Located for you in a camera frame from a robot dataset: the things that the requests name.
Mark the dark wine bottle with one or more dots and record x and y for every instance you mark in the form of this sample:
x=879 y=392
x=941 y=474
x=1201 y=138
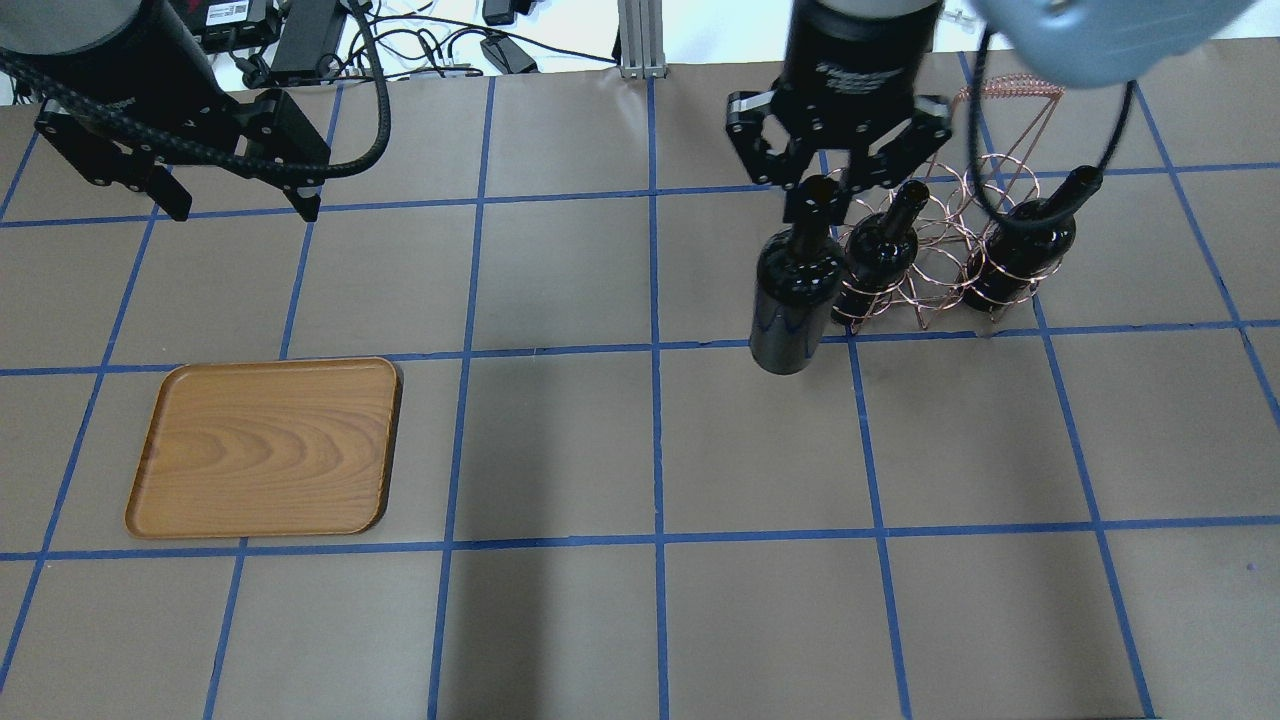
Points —
x=1033 y=239
x=878 y=254
x=797 y=276

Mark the wooden tray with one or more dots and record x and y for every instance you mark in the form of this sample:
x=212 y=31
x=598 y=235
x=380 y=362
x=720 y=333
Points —
x=276 y=449

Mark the black power brick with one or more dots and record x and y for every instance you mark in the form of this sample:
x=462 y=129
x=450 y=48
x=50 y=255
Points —
x=309 y=39

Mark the copper wire bottle basket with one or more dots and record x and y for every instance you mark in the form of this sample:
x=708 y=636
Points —
x=950 y=228

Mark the aluminium frame post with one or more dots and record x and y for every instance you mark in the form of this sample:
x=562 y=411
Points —
x=641 y=40

